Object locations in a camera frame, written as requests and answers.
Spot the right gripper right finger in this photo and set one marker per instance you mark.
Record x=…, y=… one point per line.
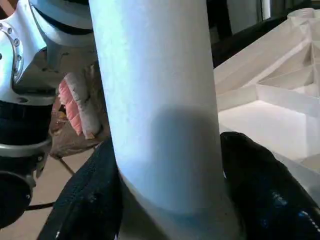
x=275, y=200

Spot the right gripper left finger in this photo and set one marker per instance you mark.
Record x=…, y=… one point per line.
x=85, y=205

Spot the white plastic table leg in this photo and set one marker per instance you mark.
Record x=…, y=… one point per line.
x=160, y=100

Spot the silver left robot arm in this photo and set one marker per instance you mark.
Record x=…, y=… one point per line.
x=30, y=75

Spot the white plastic table top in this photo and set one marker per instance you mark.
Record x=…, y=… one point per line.
x=270, y=100

